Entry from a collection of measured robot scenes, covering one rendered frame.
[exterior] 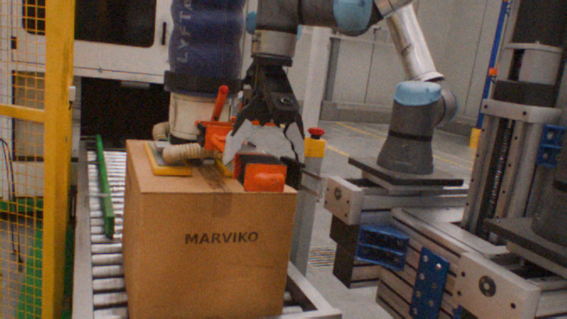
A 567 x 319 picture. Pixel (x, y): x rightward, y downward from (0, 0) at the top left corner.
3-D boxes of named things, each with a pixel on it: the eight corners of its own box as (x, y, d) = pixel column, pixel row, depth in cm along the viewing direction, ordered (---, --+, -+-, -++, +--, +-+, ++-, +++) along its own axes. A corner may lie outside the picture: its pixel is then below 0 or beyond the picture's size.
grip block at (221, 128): (195, 143, 119) (197, 120, 117) (232, 144, 122) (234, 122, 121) (201, 149, 111) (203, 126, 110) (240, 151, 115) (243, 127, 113)
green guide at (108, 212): (83, 145, 313) (83, 132, 311) (99, 146, 317) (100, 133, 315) (83, 238, 170) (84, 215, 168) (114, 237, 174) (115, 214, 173)
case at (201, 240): (121, 246, 169) (126, 139, 161) (226, 241, 185) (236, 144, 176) (132, 344, 115) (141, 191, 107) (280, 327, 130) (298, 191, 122)
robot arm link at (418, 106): (380, 128, 123) (388, 77, 120) (400, 127, 133) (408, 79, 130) (423, 137, 116) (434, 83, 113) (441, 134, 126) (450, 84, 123)
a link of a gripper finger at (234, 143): (218, 159, 86) (251, 122, 87) (226, 168, 81) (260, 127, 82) (206, 149, 85) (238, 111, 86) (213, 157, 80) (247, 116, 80)
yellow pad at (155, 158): (143, 147, 151) (143, 132, 150) (174, 148, 155) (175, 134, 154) (153, 175, 121) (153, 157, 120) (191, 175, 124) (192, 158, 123)
